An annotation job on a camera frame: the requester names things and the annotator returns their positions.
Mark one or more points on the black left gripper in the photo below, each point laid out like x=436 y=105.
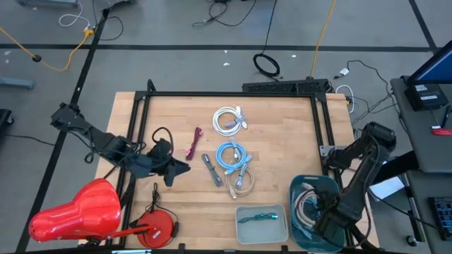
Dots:
x=164 y=165

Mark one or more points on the black pen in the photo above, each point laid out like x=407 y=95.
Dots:
x=446 y=116

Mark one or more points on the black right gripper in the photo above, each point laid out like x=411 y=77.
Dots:
x=326 y=202

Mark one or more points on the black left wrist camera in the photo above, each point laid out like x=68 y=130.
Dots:
x=164 y=147

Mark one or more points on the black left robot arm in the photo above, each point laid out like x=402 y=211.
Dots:
x=106 y=143

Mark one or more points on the black keyboard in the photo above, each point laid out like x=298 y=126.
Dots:
x=443 y=218

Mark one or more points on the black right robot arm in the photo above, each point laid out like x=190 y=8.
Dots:
x=363 y=166

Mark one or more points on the grey side desk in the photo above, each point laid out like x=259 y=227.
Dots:
x=427 y=148

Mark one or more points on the teal plastic bin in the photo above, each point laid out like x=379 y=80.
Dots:
x=300 y=243

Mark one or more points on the red desk lamp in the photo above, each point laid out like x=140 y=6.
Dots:
x=81 y=211

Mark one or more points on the light grey plastic bin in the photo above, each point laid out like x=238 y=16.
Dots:
x=261 y=234

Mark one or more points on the black cart edge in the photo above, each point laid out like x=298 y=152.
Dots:
x=4 y=121

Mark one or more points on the black desk monitor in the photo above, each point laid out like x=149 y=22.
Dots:
x=438 y=67

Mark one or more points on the grey stand base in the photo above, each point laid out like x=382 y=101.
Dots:
x=46 y=3

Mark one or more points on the black caster wheel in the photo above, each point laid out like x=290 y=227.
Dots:
x=411 y=240

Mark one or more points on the red flat object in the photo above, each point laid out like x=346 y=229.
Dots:
x=441 y=132

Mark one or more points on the black mini computer box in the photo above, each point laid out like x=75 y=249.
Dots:
x=425 y=97

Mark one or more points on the grey stand leg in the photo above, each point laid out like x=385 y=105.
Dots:
x=16 y=83

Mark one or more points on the black aluminium table frame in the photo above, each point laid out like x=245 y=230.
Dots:
x=229 y=94

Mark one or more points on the white paper sheet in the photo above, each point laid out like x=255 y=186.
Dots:
x=386 y=188

